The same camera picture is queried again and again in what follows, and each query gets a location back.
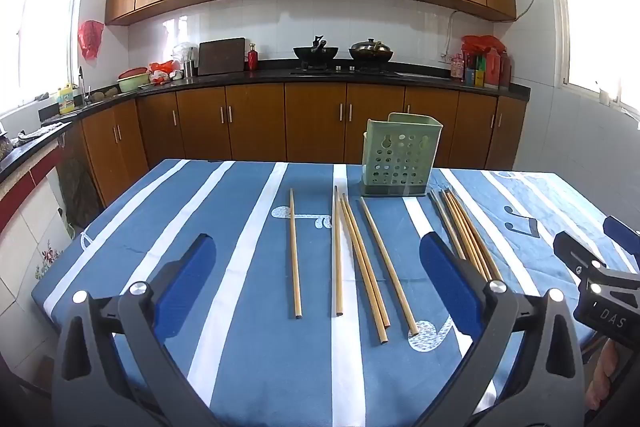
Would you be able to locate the window beside sink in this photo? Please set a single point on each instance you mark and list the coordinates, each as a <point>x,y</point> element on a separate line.
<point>45,32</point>

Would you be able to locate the person's right hand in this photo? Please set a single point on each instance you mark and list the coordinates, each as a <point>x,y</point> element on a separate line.
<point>615,372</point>

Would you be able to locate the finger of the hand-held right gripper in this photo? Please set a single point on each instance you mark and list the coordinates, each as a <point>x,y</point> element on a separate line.
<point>575,252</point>
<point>625,239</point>

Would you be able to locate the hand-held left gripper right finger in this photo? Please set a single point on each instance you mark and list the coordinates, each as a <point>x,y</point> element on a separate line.
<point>445,267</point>

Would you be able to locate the red bowl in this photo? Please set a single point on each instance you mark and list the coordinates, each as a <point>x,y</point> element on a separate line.
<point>132,72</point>

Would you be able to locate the window with white cup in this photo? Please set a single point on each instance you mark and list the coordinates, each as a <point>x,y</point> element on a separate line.
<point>595,22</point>

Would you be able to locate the green basin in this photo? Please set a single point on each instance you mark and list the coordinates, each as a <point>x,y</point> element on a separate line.
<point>132,85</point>

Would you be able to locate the small white cup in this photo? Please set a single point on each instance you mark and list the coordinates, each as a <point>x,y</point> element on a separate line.
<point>604,96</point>

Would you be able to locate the row of condiment bottles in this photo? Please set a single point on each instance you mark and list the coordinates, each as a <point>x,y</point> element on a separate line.
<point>492,69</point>

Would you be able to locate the wooden base cabinets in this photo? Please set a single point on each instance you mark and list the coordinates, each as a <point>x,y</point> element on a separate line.
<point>315,122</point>

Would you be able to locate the steel cup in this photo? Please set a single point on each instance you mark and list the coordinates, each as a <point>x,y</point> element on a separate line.
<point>189,69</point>

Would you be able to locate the red crumpled plastic bag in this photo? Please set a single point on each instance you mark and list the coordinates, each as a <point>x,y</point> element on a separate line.
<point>162,68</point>

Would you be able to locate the green perforated utensil holder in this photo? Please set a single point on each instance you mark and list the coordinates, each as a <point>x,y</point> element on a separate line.
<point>400,157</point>

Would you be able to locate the dark cloth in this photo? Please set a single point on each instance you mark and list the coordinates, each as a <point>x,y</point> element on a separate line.
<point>75,187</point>

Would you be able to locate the yellow detergent bottle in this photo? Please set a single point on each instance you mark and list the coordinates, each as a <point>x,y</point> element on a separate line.
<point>66,102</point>

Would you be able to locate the steel faucet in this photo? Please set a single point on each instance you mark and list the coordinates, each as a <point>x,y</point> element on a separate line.
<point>81,82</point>

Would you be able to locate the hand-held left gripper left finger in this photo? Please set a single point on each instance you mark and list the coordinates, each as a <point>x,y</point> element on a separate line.
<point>187,277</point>

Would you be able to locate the red bottle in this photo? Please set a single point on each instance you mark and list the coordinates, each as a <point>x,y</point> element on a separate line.
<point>252,59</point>

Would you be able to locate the black kitchen countertop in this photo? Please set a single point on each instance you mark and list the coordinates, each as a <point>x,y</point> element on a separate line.
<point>250,78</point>

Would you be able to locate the grey cloth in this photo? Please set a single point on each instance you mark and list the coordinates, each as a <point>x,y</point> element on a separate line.
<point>40,132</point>

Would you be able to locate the gas stove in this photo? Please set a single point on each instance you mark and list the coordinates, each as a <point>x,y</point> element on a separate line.
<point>345,69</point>

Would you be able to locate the dark pot with lid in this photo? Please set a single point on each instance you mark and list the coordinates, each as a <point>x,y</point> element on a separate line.
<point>370,51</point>

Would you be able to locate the red plastic bag behind bottles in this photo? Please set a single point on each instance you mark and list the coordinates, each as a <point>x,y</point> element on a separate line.
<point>480,43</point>

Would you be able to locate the blue white striped tablecloth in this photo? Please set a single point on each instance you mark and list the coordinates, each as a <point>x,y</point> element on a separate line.
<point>240,332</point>

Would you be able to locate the red hanging plastic bag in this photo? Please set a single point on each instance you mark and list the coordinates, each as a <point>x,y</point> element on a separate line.
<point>90,38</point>

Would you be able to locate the white plastic bag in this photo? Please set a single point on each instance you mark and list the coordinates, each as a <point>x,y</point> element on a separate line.
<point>182,52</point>

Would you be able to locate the dark wooden cutting board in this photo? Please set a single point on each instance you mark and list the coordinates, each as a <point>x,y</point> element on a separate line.
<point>222,57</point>

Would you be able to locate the black wok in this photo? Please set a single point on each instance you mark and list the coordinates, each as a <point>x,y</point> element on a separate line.
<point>315,53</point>

